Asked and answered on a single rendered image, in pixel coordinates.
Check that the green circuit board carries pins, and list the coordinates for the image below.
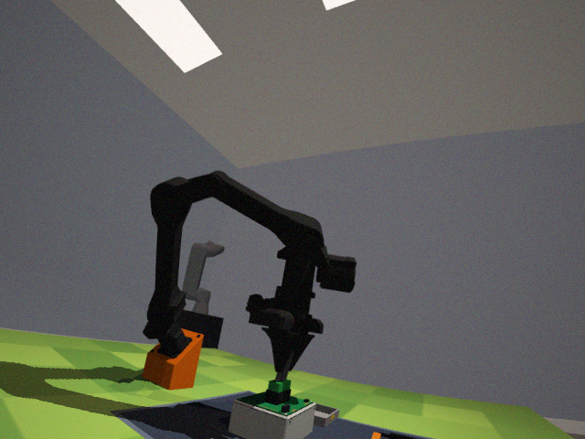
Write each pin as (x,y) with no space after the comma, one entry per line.
(258,400)

